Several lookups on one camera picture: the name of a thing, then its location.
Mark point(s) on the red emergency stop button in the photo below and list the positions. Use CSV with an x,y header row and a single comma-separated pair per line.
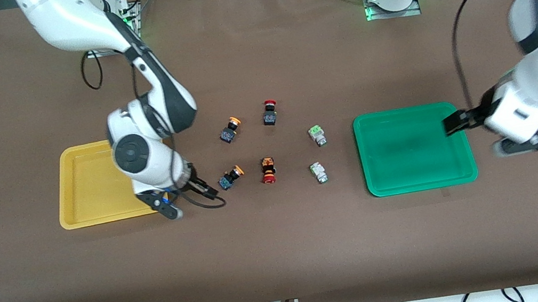
x,y
268,170

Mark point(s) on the yellow plastic tray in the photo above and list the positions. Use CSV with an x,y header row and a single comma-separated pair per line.
x,y
91,187

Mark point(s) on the yellow push button switch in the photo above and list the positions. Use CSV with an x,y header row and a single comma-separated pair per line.
x,y
230,178
229,130

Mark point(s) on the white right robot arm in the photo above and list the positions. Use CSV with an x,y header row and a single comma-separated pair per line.
x,y
147,62

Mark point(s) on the green push button switch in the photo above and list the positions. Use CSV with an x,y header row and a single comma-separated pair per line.
x,y
319,172
318,135

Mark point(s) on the red push button switch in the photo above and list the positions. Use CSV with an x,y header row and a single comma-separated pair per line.
x,y
269,113

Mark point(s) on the brown table cover sheet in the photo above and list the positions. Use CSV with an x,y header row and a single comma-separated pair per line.
x,y
282,235

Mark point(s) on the green plastic tray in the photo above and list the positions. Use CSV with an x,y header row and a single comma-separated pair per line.
x,y
411,147

